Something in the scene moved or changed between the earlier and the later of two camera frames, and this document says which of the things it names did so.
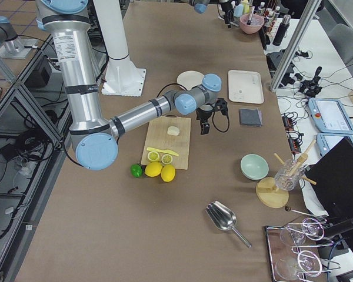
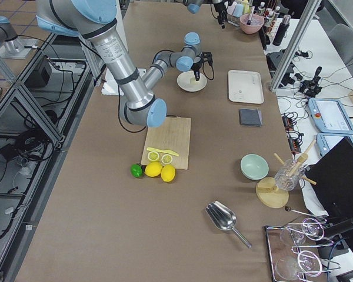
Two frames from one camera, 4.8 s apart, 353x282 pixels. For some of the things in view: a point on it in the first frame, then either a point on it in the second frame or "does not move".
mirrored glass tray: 293,254 does not move
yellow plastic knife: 167,151 does not move
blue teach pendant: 331,116 does not move
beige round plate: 190,79 does not move
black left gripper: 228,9 → 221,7
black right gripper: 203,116 → 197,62
